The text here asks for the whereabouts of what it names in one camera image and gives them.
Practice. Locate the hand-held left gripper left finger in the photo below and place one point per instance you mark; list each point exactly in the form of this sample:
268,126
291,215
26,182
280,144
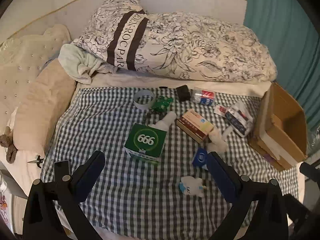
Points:
87,180

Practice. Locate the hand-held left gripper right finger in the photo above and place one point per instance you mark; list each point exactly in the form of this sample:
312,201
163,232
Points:
220,177

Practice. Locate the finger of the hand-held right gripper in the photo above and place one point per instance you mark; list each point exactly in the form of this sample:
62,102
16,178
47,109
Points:
309,170

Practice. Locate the small blue packet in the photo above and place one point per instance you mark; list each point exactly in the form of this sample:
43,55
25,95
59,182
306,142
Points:
200,158

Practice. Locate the small white blue toy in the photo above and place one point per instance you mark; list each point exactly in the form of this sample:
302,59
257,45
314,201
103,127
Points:
191,185

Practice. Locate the white tissue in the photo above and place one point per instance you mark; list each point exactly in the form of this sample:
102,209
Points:
217,142

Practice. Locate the cardboard box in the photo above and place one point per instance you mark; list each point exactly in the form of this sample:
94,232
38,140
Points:
282,120

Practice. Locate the small white red packet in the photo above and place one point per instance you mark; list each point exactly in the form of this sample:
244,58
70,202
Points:
222,110

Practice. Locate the green white box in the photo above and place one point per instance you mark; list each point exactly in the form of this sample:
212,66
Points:
146,140

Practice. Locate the white spray bottle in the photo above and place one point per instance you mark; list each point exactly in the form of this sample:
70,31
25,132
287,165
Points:
166,120

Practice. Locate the plastic bottle red blue label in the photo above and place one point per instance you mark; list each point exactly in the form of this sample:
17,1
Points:
203,96

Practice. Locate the white strip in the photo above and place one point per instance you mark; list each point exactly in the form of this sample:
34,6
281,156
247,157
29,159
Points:
140,105

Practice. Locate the small black case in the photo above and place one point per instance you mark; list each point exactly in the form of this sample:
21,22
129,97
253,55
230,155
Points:
183,93

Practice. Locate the green foil wrapper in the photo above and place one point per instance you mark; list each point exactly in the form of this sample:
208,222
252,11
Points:
161,104

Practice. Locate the small scissors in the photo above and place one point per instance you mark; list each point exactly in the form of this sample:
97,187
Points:
38,160

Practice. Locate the checked cloth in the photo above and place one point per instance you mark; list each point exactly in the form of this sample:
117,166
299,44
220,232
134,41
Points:
112,120

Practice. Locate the brown plush toy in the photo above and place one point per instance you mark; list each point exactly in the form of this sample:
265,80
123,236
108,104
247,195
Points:
10,152

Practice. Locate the beige pillow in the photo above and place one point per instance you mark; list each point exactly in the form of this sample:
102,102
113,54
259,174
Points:
42,100

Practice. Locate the white bed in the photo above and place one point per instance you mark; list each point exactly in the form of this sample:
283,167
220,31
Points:
237,86

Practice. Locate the pale green towel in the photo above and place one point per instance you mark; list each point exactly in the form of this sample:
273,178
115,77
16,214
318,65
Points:
75,62

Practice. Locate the floral duvet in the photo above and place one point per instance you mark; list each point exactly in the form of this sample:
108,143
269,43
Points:
200,45

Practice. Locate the teal curtain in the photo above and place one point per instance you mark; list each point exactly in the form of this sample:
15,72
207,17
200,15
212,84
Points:
275,17

